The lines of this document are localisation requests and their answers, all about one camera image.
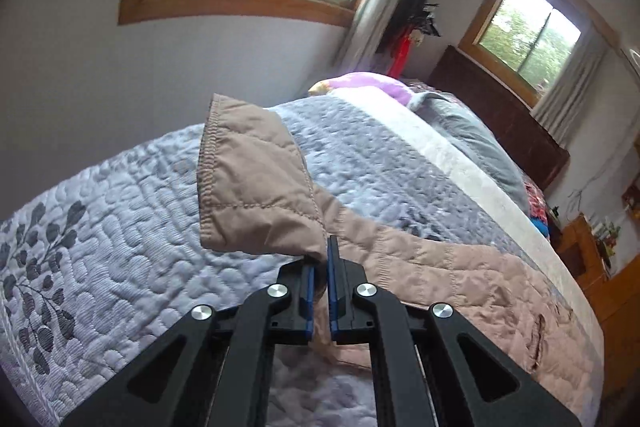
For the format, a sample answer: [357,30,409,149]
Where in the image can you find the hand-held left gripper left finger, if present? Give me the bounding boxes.
[60,259,317,427]

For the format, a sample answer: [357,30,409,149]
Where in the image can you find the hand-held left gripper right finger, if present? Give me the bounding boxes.
[326,234,583,427]

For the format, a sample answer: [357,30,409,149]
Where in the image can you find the tan quilted jacket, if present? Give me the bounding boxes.
[196,93,596,418]

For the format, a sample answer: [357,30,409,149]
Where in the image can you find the dark hanging clothes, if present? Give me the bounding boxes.
[385,0,451,58]

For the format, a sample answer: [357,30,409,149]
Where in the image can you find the cream blanket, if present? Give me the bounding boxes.
[327,86,601,338]

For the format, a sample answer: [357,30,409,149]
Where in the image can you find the grey leaf-print quilted bedspread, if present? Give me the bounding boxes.
[0,94,606,427]

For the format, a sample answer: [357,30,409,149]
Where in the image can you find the grey pillow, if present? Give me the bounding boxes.
[407,92,531,214]

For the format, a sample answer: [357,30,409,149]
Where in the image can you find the purple pillow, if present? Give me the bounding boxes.
[308,72,416,108]

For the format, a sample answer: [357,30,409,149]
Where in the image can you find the red patterned cloth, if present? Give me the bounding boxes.
[520,174,548,228]

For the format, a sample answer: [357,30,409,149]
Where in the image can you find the red hanging garment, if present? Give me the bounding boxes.
[387,34,413,78]

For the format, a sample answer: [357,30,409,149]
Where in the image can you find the dark wooden headboard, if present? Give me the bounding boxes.
[429,45,571,192]

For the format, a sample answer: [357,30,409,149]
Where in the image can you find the wooden cabinet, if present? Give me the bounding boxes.
[555,187,640,388]

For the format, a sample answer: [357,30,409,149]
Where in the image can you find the cluster of small bottles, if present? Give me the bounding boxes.
[590,217,626,258]

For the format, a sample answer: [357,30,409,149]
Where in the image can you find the white curtain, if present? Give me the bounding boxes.
[531,27,608,148]

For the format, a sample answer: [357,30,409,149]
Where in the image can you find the small wooden-framed window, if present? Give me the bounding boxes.
[457,0,621,108]

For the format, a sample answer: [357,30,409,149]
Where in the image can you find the thin wall cable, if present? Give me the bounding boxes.
[567,167,621,218]

